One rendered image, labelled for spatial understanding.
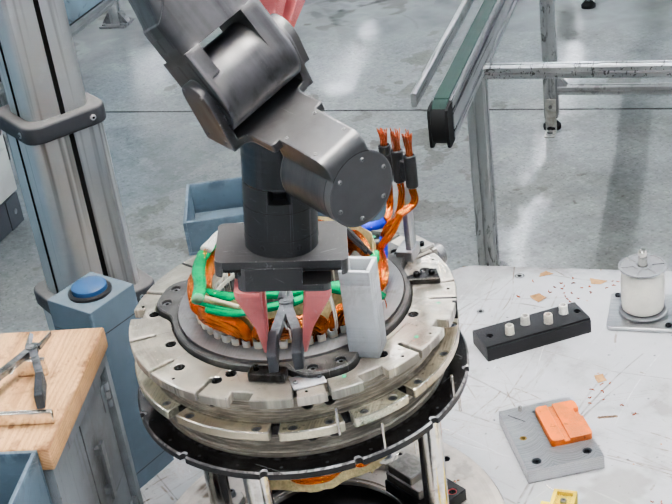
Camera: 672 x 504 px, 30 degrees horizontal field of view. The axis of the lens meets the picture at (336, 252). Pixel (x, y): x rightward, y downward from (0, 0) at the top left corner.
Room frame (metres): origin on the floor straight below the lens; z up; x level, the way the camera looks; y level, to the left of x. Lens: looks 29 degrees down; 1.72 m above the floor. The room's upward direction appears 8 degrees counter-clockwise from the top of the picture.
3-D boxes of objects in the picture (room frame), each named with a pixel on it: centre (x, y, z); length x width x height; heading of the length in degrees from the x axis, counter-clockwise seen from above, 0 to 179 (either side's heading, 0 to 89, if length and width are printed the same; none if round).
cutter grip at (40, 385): (0.97, 0.29, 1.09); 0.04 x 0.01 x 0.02; 6
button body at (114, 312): (1.24, 0.28, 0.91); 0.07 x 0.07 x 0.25; 51
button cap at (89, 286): (1.24, 0.28, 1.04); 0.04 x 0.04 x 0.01
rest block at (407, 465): (1.10, -0.05, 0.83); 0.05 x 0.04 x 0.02; 37
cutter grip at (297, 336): (0.84, 0.04, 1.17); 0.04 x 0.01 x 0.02; 178
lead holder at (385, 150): (1.09, -0.07, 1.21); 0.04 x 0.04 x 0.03; 73
